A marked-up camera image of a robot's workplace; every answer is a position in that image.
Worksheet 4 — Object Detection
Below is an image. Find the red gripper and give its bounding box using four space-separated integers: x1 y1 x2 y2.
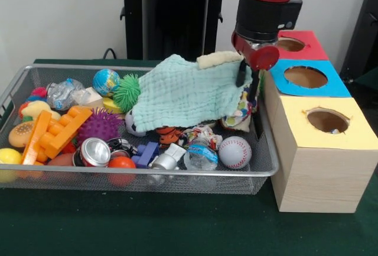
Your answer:
231 31 280 103

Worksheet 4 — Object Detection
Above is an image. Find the pale yellow waffle cloth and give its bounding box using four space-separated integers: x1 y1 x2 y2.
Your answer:
197 50 252 132

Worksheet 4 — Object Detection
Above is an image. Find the mint green waffle cloth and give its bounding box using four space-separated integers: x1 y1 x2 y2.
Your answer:
131 54 255 132

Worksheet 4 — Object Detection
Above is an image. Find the shallow mesh bin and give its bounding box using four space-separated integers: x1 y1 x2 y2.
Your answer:
0 63 280 195

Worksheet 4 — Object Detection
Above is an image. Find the wooden box with three holes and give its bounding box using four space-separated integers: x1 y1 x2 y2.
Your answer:
256 30 378 214

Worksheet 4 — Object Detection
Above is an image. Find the small colourful patterned cloth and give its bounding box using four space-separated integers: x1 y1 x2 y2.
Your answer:
180 124 224 150

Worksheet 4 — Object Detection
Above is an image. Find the white baseball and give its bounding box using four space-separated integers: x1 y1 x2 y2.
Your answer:
219 136 252 170

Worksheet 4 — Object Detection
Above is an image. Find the crushed clear water bottle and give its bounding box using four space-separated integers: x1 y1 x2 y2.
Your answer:
183 137 219 171

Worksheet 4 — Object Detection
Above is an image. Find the green spiky rubber ball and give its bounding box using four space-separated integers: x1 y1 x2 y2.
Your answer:
113 74 142 111

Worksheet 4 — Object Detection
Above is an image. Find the dark green table cloth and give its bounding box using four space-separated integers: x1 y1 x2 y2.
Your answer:
0 58 378 256
353 68 378 109

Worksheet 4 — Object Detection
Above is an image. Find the globe print ball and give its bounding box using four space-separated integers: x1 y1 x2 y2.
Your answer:
92 69 121 97

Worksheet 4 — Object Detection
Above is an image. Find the purple spiky ball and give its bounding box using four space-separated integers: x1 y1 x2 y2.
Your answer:
77 107 125 144

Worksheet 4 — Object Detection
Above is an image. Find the crushed soda can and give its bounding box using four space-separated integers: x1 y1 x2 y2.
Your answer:
72 137 112 168

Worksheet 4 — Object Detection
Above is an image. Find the orange plastic block toy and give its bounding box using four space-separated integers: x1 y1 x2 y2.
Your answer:
20 105 94 165

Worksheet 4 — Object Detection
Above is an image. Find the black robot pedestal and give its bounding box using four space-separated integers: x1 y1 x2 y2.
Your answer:
113 0 243 61

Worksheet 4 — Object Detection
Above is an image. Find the black looped cable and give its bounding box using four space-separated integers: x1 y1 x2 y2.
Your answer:
102 47 119 60

